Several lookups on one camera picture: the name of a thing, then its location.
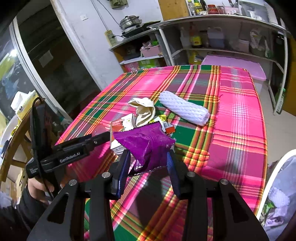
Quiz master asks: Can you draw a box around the white foam net sleeve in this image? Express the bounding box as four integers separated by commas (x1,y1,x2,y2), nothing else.
159,91,210,126

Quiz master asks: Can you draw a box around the pink plastic basket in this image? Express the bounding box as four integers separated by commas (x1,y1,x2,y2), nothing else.
140,45,162,57

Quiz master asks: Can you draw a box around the wooden cutting board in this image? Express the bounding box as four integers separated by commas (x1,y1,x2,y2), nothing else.
158,0,189,21

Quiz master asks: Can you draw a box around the white round trash bin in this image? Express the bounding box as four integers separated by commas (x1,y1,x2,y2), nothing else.
256,150,296,240

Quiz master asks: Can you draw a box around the small wooden side table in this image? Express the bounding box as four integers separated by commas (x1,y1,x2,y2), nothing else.
1,112,33,182

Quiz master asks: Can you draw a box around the green glass bottle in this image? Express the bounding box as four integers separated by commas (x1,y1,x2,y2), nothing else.
275,88,285,114

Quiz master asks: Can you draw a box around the crumpled white paper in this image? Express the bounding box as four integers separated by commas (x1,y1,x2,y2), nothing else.
128,97,156,128

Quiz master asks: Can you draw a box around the purple snack bag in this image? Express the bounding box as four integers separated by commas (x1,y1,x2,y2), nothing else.
114,122,176,176

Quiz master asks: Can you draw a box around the white metal shelf rack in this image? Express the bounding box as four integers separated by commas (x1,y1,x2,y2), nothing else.
150,15,291,114

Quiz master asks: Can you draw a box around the pink plaid tablecloth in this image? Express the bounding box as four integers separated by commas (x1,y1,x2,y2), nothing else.
59,65,267,240

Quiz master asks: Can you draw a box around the person's left hand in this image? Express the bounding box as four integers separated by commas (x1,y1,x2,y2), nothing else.
27,178,54,205

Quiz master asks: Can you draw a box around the red lid jar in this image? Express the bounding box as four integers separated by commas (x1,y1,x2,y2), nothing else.
207,4,219,15

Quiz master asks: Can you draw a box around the steel cooking pot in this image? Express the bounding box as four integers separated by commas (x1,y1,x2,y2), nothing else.
119,15,142,30

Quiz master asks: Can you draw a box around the pink lid storage box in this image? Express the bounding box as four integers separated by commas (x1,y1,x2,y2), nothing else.
202,55,266,94

